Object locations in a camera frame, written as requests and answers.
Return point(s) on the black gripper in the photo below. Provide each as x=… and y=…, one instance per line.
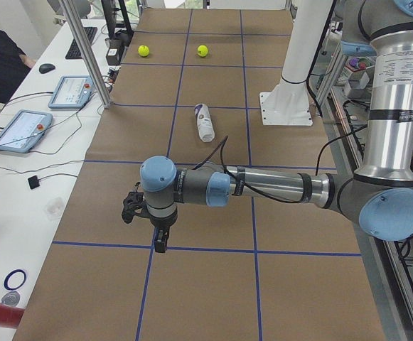
x=162, y=224

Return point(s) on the clear tennis ball can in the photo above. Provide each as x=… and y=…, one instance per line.
x=204, y=123

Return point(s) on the tennis ball Wilson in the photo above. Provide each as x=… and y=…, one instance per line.
x=143, y=51

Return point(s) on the tennis ball Roland Garros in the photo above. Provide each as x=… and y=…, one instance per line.
x=202, y=51

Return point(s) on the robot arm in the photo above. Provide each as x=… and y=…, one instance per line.
x=379, y=195

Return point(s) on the small black square device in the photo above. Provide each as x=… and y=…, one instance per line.
x=33, y=182

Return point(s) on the grey round lid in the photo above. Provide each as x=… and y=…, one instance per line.
x=12, y=298

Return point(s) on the far teach pendant tablet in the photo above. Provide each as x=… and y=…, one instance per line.
x=72, y=92

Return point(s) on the teach pendant tablet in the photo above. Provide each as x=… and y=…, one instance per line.
x=72, y=92
x=24, y=131

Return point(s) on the near teach pendant tablet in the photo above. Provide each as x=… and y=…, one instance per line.
x=24, y=131

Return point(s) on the black box white label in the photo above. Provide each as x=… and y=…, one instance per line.
x=116, y=48

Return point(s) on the black computer mouse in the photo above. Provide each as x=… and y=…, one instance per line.
x=45, y=68

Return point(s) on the black monitor stand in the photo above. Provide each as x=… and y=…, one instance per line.
x=110, y=11

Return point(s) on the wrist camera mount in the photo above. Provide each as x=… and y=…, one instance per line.
x=134, y=205

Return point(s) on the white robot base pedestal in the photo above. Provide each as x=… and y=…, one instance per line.
x=288, y=103

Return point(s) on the aluminium frame post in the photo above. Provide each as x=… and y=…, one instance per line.
x=79, y=34

